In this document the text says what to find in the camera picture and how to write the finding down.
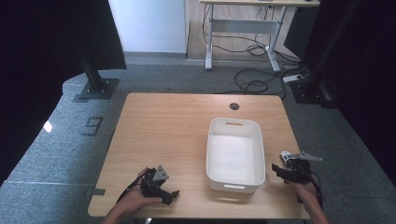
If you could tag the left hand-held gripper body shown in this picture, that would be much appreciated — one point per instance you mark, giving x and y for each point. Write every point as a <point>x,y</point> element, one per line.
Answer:
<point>152,183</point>

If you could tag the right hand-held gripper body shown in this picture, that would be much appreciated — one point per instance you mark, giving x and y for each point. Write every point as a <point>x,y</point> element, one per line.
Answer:
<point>300,172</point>

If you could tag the white toy police car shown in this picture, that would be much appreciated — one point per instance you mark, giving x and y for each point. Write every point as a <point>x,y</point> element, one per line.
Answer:
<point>285,155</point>

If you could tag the white plastic bin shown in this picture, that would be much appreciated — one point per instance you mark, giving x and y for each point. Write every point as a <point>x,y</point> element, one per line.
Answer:
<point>235,155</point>

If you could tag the person's right hand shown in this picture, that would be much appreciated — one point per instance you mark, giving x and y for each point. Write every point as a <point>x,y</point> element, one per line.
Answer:
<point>306,193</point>

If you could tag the person's left hand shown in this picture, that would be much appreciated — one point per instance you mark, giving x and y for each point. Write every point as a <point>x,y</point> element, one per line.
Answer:
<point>135,200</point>

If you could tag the small black tape strip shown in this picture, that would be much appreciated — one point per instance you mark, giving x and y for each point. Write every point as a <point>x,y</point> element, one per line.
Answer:
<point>96,191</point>

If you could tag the black metal stand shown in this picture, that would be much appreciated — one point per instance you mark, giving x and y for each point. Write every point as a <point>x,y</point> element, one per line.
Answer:
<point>95,82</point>
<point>311,84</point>

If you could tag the white power strip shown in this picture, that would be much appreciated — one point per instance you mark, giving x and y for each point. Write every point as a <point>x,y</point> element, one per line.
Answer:
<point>293,78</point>

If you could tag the black curtain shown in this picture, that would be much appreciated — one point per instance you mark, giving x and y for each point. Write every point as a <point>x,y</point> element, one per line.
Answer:
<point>46,46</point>
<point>367,77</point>

